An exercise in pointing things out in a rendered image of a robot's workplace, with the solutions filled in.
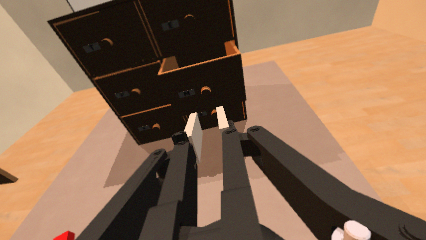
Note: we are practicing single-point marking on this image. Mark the red nine-volt battery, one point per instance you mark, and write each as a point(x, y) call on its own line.
point(66, 236)

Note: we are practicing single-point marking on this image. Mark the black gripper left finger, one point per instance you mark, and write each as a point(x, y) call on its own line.
point(130, 211)

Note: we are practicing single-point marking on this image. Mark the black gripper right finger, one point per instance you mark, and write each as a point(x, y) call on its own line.
point(329, 208)

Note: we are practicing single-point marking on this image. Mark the dark brown drawer front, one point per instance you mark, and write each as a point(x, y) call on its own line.
point(209, 21)
point(162, 120)
point(207, 85)
point(143, 81)
point(209, 118)
point(120, 30)

